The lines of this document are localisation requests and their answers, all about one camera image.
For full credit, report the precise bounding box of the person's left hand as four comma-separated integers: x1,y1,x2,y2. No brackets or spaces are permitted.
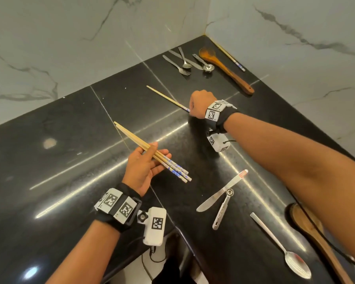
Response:
121,142,172,197

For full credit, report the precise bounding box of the person's right hand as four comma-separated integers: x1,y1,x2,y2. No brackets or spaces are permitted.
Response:
189,90,218,119

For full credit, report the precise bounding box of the steel table knife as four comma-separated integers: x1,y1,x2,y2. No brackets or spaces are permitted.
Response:
196,169,249,213
168,49,204,71

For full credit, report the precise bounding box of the orange wooden spatula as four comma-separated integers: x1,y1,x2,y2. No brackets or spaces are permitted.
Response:
198,46,255,95

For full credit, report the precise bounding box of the dark wooden spoon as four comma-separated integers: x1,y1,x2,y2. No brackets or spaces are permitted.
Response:
289,203,355,284

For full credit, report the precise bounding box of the person's left forearm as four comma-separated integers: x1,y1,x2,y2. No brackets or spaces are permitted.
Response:
46,220,120,284

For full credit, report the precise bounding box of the person's right forearm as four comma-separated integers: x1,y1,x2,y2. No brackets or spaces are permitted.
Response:
223,112,355,269

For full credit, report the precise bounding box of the black right wristband with markers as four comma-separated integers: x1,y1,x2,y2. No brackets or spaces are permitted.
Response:
204,99,240,134

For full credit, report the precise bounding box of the black wristband with markers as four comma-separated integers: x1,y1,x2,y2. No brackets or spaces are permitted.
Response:
204,99,240,134
94,182,142,233

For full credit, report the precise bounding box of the black left wristband with markers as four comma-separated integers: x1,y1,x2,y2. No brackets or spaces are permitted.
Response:
94,182,142,233

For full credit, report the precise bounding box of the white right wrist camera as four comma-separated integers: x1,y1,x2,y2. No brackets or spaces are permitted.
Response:
206,130,231,153

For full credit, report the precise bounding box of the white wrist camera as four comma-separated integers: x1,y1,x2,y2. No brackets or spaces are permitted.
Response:
137,207,167,247
206,130,231,153

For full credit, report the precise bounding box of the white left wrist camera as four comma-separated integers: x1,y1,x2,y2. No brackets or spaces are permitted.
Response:
137,207,167,247

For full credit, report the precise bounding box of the black left camera cable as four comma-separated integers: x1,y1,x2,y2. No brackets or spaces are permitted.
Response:
140,245,166,281

